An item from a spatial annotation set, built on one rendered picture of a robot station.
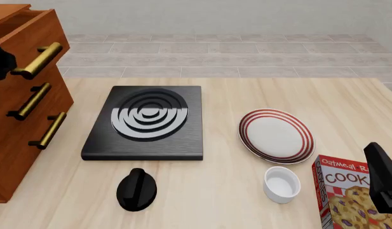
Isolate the small white ramekin bowl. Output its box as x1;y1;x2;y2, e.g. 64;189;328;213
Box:
262;165;302;205

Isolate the flat black stove plate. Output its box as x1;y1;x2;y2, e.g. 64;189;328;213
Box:
80;85;205;162

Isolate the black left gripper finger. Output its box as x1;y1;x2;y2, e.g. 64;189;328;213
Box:
0;44;18;82

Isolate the brass drawer handle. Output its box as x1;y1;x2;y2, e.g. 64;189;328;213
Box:
6;82;53;121
10;42;64;80
27;111;68;151

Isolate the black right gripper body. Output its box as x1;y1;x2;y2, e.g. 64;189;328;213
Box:
370;185;392;214

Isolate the red oatmeal cookie box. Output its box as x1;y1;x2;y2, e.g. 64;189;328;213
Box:
311;154;392;229

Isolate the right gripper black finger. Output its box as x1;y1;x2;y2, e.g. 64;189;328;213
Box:
363;141;392;195

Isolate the round black stove knob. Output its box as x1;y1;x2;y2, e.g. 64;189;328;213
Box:
116;167;158;212

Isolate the wooden cabinet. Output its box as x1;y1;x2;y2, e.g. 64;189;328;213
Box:
0;3;75;204

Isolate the open wooden drawer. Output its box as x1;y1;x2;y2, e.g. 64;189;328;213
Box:
0;9;71;81

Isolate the closed wooden drawer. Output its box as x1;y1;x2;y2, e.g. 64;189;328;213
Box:
0;64;75;134
0;99;75;191

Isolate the white plate with red rings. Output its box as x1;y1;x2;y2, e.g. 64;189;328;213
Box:
237;108;316;166

